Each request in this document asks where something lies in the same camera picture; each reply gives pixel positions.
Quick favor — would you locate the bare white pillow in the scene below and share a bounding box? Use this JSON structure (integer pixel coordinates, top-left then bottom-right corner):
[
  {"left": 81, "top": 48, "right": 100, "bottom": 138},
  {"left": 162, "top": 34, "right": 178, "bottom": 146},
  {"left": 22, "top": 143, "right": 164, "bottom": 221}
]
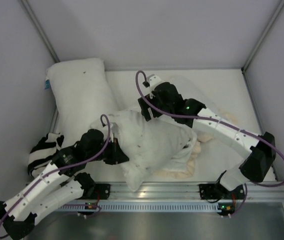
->
[{"left": 46, "top": 58, "right": 119, "bottom": 146}]

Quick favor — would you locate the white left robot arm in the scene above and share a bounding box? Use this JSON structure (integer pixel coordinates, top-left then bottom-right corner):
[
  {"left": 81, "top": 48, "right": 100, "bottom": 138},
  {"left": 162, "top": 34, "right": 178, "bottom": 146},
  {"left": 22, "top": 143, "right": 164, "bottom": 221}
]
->
[{"left": 0, "top": 129, "right": 129, "bottom": 240}]

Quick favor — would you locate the left aluminium frame post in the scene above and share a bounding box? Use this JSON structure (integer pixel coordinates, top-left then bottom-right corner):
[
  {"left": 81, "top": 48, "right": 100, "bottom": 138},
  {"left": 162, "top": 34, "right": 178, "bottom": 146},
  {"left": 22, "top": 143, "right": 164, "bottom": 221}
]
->
[{"left": 19, "top": 0, "right": 60, "bottom": 63}]

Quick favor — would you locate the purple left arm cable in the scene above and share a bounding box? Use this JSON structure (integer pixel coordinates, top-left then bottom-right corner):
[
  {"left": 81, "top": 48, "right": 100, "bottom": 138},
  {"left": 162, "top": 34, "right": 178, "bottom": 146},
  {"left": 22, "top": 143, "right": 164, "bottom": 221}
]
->
[{"left": 0, "top": 114, "right": 112, "bottom": 238}]

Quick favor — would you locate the aluminium frame post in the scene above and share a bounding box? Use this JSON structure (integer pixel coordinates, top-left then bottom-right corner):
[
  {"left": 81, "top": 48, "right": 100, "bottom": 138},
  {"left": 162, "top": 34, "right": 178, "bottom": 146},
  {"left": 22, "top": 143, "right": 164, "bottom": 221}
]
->
[
  {"left": 19, "top": 0, "right": 60, "bottom": 63},
  {"left": 241, "top": 0, "right": 284, "bottom": 75}
]

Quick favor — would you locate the blue label on bare pillow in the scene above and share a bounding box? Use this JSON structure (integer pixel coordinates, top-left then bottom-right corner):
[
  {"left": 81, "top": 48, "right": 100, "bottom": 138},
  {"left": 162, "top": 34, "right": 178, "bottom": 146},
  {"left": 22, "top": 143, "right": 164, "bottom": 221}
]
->
[{"left": 45, "top": 79, "right": 50, "bottom": 90}]

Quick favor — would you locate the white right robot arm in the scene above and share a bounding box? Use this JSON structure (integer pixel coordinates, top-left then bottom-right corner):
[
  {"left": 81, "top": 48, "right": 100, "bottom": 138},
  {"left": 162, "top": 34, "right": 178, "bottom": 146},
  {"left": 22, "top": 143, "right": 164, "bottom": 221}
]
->
[{"left": 138, "top": 79, "right": 276, "bottom": 198}]

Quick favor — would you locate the grey pillowcase with cream frill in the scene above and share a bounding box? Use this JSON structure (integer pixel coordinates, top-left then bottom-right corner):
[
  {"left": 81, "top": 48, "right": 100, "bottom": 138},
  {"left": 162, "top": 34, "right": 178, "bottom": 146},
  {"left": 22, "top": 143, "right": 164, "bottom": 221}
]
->
[{"left": 154, "top": 74, "right": 240, "bottom": 180}]

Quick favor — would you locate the black and white striped pillowcase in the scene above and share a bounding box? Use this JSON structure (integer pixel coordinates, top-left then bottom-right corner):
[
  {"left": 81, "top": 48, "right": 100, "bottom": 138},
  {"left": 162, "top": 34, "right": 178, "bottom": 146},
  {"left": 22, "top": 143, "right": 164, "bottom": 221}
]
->
[{"left": 27, "top": 132, "right": 64, "bottom": 178}]

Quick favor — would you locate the aluminium mounting rail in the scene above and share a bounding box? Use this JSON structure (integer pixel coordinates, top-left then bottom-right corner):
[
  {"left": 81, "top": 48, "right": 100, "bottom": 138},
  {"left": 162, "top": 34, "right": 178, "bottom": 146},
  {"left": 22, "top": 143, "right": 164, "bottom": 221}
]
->
[{"left": 25, "top": 181, "right": 284, "bottom": 201}]

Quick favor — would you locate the perforated grey cable duct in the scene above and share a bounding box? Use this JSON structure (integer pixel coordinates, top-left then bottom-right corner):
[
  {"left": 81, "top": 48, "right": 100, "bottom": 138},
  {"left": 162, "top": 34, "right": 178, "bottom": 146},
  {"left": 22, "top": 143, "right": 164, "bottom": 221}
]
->
[{"left": 57, "top": 201, "right": 234, "bottom": 213}]

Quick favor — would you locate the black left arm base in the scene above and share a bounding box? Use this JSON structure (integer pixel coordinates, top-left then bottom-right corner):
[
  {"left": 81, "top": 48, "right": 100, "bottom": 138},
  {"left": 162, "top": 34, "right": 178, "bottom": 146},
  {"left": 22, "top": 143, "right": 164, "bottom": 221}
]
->
[{"left": 80, "top": 183, "right": 111, "bottom": 200}]

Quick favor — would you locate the right aluminium frame post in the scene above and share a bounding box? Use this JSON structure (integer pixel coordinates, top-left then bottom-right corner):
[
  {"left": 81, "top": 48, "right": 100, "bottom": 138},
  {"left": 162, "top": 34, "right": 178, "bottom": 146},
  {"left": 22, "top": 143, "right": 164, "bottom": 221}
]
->
[{"left": 241, "top": 0, "right": 284, "bottom": 75}]

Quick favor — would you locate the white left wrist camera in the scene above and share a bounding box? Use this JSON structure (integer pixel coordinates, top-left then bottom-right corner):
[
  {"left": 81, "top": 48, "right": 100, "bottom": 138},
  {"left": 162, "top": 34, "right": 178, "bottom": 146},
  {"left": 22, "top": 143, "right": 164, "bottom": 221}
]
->
[{"left": 101, "top": 122, "right": 118, "bottom": 139}]

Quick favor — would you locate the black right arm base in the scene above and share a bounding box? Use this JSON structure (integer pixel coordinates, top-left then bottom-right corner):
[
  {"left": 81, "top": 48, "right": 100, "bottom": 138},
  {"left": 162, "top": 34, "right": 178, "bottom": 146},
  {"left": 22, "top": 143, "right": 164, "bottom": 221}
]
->
[{"left": 198, "top": 183, "right": 245, "bottom": 203}]

